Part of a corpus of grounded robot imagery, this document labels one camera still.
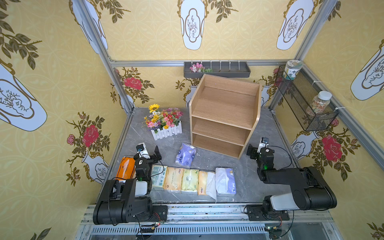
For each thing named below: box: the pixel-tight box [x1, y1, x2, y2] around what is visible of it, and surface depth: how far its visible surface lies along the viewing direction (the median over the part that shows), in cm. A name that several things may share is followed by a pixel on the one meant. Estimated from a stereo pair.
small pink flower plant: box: [189, 62, 213, 73], surface depth 89 cm
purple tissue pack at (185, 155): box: [175, 142, 197, 167], surface depth 93 cm
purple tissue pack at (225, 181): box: [215, 167, 237, 196], surface depth 80 cm
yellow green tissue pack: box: [181, 168, 199, 191], surface depth 81 cm
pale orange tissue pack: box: [198, 170, 208, 196], surface depth 81 cm
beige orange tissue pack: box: [163, 167, 184, 191], surface depth 83 cm
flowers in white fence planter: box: [141, 103, 184, 141], surface depth 97 cm
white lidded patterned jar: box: [283, 59, 304, 80], surface depth 87 cm
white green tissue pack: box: [151, 164, 168, 188], surface depth 82 cm
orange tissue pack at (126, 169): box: [115, 156, 137, 180], surface depth 83 cm
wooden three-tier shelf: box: [189, 74, 262, 159], surface depth 83 cm
